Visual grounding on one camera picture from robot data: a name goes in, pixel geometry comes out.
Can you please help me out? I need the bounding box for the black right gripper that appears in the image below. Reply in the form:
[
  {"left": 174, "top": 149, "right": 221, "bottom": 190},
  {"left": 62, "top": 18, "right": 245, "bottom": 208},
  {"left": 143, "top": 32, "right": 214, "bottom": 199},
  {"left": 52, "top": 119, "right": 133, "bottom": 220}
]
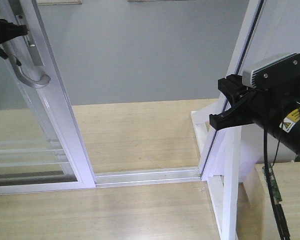
[{"left": 209, "top": 74, "right": 300, "bottom": 130}]

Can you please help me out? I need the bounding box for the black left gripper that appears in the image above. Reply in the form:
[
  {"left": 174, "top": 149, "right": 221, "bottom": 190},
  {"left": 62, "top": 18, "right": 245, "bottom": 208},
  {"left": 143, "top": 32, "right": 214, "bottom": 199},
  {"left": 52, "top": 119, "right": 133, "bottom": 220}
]
[{"left": 0, "top": 18, "right": 28, "bottom": 44}]

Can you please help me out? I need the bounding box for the grey door handle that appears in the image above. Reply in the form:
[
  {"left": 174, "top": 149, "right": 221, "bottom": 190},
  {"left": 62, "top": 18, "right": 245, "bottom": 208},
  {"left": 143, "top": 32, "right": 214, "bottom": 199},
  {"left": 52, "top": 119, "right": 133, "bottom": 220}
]
[{"left": 0, "top": 20, "right": 51, "bottom": 89}]

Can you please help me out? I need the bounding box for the white sliding glass door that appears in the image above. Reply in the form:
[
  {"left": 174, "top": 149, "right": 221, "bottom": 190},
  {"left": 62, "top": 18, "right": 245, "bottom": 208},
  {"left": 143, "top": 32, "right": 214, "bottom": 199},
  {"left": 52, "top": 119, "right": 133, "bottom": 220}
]
[{"left": 0, "top": 0, "right": 96, "bottom": 195}]

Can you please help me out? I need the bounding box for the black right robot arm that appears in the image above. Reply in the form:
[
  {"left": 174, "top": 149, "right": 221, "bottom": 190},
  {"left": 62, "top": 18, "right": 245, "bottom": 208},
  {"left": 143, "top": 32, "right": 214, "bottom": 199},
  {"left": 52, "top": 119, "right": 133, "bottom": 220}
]
[{"left": 209, "top": 74, "right": 300, "bottom": 156}]

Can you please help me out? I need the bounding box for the green circuit strip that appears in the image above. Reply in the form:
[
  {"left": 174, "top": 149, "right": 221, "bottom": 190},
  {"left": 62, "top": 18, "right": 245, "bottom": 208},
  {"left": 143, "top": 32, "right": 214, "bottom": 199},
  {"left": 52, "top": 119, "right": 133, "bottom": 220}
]
[{"left": 261, "top": 163, "right": 292, "bottom": 240}]

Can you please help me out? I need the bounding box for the light wooden block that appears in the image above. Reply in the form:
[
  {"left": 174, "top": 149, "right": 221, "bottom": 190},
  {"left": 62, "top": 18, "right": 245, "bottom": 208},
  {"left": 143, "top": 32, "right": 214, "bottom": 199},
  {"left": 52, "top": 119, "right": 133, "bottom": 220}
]
[{"left": 242, "top": 161, "right": 300, "bottom": 240}]

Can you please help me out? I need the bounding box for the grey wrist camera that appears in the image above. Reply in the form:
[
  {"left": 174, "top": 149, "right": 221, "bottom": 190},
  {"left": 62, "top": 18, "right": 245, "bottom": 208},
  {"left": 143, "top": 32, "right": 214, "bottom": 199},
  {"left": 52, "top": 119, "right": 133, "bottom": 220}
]
[{"left": 242, "top": 52, "right": 300, "bottom": 90}]

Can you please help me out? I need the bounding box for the white support bracket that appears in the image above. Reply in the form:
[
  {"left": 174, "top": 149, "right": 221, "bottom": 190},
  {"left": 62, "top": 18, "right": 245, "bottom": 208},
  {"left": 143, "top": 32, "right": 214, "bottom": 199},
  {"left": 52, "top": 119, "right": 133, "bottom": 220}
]
[{"left": 191, "top": 108, "right": 242, "bottom": 240}]

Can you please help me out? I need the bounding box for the white outer door frame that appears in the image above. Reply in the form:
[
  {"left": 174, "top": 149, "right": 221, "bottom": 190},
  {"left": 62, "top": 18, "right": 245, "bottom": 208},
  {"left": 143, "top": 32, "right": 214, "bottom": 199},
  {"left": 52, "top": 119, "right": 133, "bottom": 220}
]
[{"left": 94, "top": 0, "right": 268, "bottom": 188}]

